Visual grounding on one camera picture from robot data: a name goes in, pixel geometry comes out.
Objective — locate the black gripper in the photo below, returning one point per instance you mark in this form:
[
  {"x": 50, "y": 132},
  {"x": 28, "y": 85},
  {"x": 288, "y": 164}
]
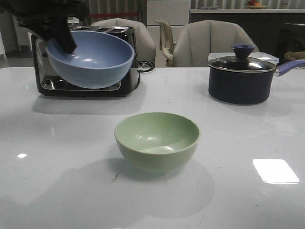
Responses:
[{"x": 48, "y": 18}]

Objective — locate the blue bowl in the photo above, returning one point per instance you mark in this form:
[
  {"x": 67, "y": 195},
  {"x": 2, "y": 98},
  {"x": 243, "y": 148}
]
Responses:
[{"x": 99, "y": 60}]

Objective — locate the green bowl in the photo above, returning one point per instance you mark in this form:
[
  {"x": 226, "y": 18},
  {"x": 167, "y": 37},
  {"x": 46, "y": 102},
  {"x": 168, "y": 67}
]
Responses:
[{"x": 157, "y": 142}]

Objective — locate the black chrome four-slot toaster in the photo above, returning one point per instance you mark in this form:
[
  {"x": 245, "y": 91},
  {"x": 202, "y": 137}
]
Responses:
[{"x": 51, "y": 84}]

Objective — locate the beige armchair left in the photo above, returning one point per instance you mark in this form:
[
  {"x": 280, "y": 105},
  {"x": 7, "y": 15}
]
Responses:
[{"x": 144, "y": 45}]

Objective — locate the beige armchair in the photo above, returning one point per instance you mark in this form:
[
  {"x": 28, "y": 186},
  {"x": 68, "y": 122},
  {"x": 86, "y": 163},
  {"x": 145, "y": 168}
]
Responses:
[
  {"x": 198, "y": 39},
  {"x": 144, "y": 45}
]

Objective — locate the cream plastic chair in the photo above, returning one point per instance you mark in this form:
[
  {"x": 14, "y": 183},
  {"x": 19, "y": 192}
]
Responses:
[{"x": 166, "y": 41}]

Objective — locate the white cabinet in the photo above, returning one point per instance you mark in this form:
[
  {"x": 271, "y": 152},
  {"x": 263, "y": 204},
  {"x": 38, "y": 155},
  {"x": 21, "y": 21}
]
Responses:
[{"x": 175, "y": 12}]

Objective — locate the beige armchair right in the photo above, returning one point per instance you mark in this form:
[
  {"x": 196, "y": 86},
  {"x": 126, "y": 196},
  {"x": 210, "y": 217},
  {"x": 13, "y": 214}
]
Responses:
[{"x": 198, "y": 39}]

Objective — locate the dark blue saucepan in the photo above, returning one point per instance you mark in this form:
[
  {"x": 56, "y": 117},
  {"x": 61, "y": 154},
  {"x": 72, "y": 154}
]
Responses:
[{"x": 242, "y": 88}]

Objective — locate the glass lid with blue knob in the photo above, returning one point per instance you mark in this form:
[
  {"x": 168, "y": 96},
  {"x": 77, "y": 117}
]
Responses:
[{"x": 241, "y": 62}]

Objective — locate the fruit bowl on counter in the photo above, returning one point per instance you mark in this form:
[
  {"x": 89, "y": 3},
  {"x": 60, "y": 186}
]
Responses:
[{"x": 253, "y": 4}]

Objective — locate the dark counter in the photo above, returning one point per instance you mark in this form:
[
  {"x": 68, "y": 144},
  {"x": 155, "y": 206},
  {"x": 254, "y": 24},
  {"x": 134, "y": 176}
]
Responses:
[{"x": 274, "y": 31}]

